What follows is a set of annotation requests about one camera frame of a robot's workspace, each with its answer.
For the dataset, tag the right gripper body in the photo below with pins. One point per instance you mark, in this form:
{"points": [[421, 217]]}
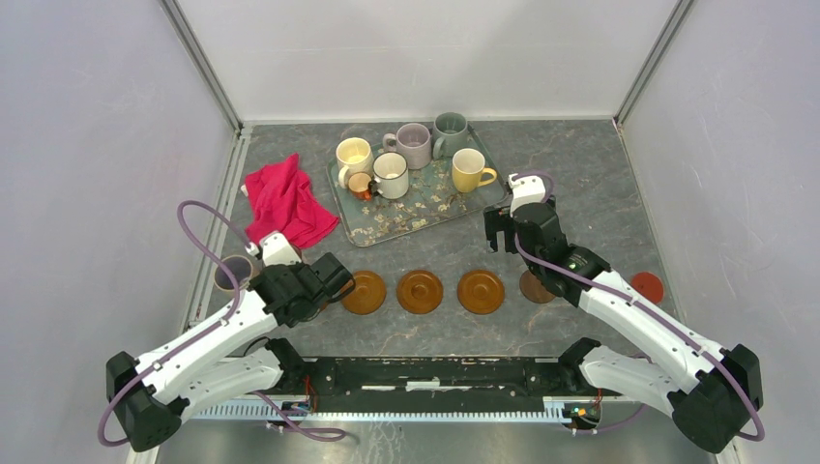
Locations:
{"points": [[499, 219]]}

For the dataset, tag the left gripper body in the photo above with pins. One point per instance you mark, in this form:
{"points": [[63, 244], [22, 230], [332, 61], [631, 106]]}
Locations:
{"points": [[313, 313]]}

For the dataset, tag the beige pink-handled mug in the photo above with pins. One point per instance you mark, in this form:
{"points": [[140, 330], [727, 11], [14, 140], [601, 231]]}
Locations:
{"points": [[236, 271]]}

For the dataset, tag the dark walnut coaster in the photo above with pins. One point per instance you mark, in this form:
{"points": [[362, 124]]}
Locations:
{"points": [[533, 290]]}

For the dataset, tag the wooden coaster one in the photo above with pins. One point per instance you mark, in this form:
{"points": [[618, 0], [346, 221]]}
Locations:
{"points": [[368, 293]]}

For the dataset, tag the wooden coaster five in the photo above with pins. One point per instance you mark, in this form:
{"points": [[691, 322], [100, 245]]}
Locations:
{"points": [[480, 292]]}

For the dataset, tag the wooden coaster two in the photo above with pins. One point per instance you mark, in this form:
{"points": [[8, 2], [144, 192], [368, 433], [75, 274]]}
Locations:
{"points": [[419, 292]]}

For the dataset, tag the red round coaster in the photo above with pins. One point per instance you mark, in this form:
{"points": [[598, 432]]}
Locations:
{"points": [[649, 286]]}

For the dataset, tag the white black-rimmed mug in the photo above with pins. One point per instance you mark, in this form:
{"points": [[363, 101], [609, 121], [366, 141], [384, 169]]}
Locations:
{"points": [[390, 176]]}

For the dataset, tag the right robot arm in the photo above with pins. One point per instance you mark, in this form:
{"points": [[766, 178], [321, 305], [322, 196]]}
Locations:
{"points": [[712, 394]]}

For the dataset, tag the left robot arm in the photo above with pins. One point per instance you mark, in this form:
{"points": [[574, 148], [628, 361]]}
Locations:
{"points": [[154, 394]]}

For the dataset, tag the small orange cup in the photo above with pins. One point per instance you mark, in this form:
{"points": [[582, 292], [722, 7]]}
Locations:
{"points": [[360, 186]]}

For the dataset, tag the yellow mug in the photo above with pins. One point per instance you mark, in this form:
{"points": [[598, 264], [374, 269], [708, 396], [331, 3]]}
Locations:
{"points": [[469, 170]]}

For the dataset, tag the red cloth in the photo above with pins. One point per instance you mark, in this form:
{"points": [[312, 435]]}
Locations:
{"points": [[281, 200]]}

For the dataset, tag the floral serving tray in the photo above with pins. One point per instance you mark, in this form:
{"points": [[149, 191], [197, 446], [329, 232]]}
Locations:
{"points": [[431, 199]]}

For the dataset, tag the green mug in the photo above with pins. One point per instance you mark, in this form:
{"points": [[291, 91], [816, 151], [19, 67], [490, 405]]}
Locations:
{"points": [[450, 134]]}

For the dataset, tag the lilac mug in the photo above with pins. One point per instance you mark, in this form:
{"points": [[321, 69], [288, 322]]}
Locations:
{"points": [[413, 142]]}

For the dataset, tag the cream mug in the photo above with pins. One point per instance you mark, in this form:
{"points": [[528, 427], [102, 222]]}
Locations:
{"points": [[354, 155]]}

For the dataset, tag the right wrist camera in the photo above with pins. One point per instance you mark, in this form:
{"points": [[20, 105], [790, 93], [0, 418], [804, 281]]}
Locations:
{"points": [[529, 188]]}

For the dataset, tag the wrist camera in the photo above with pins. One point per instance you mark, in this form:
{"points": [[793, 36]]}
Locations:
{"points": [[274, 249], [529, 188]]}

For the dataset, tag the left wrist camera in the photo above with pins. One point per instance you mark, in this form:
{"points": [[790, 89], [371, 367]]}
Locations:
{"points": [[274, 249]]}

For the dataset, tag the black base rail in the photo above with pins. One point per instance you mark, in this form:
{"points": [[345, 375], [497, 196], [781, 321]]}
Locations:
{"points": [[430, 385]]}

